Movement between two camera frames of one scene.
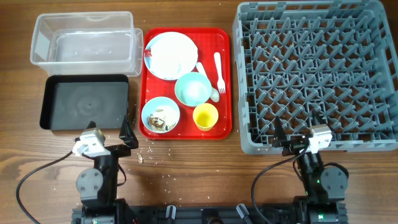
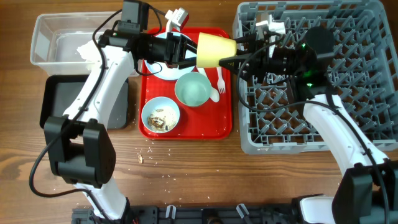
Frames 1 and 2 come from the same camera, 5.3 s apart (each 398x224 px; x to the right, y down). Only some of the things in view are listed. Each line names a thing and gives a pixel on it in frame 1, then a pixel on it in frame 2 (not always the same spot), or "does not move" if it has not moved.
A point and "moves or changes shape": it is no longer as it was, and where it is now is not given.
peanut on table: x=140 y=158 does not move
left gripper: x=126 y=134 -> x=173 y=48
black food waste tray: x=73 y=101 does not move
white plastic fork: x=221 y=84 does not move
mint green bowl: x=193 y=89 does not move
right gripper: x=298 y=147 -> x=265 y=58
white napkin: x=173 y=55 moves or changes shape
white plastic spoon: x=214 y=94 does not move
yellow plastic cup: x=205 y=116 -> x=210 y=49
